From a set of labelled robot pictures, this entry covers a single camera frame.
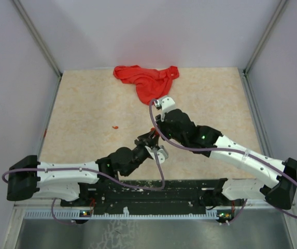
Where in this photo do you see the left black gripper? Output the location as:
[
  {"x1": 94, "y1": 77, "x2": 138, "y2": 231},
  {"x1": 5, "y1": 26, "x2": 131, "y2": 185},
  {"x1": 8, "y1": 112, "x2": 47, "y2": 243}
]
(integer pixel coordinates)
[{"x1": 124, "y1": 129, "x2": 160, "y2": 177}]

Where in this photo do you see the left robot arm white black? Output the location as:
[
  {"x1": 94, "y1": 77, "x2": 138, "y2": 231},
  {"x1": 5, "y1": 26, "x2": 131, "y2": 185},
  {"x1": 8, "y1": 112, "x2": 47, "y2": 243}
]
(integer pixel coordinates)
[{"x1": 2, "y1": 131, "x2": 168, "y2": 206}]

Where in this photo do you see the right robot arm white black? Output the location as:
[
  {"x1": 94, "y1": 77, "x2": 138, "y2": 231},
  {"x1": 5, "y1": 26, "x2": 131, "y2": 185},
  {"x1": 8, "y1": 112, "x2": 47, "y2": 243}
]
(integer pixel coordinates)
[{"x1": 150, "y1": 109, "x2": 297, "y2": 210}]

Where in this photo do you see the red crumpled cloth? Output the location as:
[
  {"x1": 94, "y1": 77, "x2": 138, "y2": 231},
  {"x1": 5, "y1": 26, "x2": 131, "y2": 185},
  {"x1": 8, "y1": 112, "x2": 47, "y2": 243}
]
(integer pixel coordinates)
[{"x1": 113, "y1": 65, "x2": 179, "y2": 105}]

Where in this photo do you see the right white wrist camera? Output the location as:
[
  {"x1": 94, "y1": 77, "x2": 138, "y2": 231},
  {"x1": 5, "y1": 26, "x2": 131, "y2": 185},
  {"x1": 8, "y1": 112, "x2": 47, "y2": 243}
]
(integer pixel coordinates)
[{"x1": 153, "y1": 95, "x2": 176, "y2": 121}]

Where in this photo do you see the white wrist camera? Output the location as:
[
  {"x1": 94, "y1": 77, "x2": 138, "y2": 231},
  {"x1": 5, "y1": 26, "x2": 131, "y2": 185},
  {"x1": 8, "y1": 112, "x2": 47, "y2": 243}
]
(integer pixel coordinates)
[
  {"x1": 153, "y1": 95, "x2": 176, "y2": 121},
  {"x1": 145, "y1": 145, "x2": 168, "y2": 164}
]

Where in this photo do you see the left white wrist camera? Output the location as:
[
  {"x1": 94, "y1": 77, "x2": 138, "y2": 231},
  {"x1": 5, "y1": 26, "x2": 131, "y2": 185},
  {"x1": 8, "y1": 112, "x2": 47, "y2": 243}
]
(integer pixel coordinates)
[{"x1": 145, "y1": 145, "x2": 168, "y2": 164}]

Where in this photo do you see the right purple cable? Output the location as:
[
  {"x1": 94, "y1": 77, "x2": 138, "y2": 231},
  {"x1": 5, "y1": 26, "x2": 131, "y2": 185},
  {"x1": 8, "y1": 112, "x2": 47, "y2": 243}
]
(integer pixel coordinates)
[{"x1": 148, "y1": 98, "x2": 297, "y2": 225}]

